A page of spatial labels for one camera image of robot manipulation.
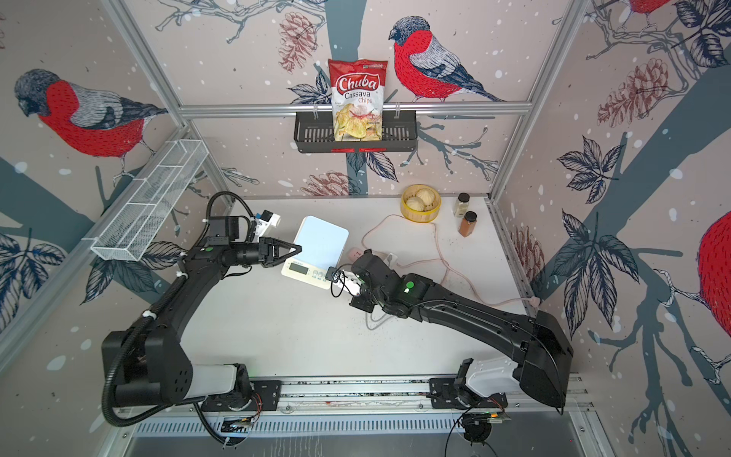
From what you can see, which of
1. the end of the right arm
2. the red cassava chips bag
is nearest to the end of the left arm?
the end of the right arm

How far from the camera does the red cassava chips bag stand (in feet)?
2.81

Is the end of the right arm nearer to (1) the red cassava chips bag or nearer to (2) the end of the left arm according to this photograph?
(2) the end of the left arm

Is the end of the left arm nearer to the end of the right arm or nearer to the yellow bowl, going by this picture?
the end of the right arm
